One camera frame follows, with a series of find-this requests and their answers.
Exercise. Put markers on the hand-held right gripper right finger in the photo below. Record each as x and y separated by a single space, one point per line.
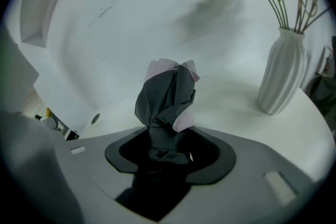
212 160

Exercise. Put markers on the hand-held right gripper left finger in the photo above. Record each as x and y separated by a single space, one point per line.
128 160

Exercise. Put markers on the white ribbed vase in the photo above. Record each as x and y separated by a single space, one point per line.
283 73

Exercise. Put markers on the round grey cap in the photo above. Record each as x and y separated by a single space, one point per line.
95 118

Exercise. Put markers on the dark grey and pink cloth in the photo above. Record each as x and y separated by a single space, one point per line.
165 97

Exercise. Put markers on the white table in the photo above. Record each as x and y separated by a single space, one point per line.
231 118

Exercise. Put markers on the black backpack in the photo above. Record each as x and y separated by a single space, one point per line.
324 91

